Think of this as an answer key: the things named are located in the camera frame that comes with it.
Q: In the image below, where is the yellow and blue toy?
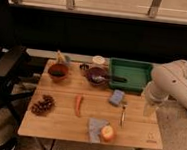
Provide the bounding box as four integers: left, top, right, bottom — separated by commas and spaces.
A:
56, 51, 71, 66

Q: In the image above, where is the green plastic tray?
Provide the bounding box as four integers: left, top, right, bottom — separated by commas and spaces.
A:
109, 57, 152, 93

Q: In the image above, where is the white paper cup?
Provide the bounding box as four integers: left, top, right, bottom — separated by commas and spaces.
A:
91, 55, 106, 68

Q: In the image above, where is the orange carrot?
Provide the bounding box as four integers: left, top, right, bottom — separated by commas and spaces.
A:
74, 94, 84, 117

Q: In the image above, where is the dark purple bowl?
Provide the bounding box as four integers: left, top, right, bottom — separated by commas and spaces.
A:
85, 67, 107, 87

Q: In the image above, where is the metal spoon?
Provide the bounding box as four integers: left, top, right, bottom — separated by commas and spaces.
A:
91, 75, 128, 83

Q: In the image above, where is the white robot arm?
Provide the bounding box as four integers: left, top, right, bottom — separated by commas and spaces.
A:
143, 59, 187, 117

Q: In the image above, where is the wooden folding table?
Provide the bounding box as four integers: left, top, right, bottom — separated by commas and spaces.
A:
18, 62, 163, 150

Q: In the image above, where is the black office chair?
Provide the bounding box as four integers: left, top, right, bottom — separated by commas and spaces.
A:
0, 45, 34, 123

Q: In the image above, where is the blue-grey cloth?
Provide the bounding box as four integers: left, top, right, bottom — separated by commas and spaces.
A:
88, 118, 109, 143

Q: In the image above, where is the orange-red bowl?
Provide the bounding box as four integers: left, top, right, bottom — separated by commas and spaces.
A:
48, 63, 69, 83

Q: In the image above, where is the blue sponge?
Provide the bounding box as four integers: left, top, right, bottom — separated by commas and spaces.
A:
108, 89, 125, 106

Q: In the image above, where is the bunch of dark grapes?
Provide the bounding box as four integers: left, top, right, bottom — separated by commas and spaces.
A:
30, 94, 55, 116

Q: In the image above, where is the red-yellow apple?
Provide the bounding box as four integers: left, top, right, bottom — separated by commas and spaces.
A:
101, 125, 115, 142

